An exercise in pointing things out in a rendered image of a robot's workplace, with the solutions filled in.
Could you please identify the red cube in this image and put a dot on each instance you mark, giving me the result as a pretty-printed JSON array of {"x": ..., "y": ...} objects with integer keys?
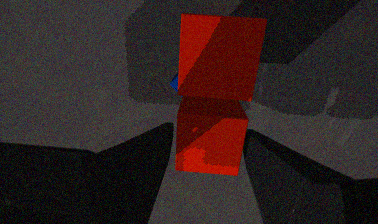
[
  {"x": 210, "y": 135},
  {"x": 219, "y": 56}
]

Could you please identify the blue cube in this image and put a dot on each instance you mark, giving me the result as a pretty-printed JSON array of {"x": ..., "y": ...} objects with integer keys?
[{"x": 174, "y": 82}]

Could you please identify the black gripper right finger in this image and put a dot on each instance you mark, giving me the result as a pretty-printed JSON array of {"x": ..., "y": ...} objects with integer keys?
[{"x": 291, "y": 188}]

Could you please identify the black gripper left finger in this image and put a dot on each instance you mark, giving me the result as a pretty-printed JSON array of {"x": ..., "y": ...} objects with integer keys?
[{"x": 118, "y": 185}]

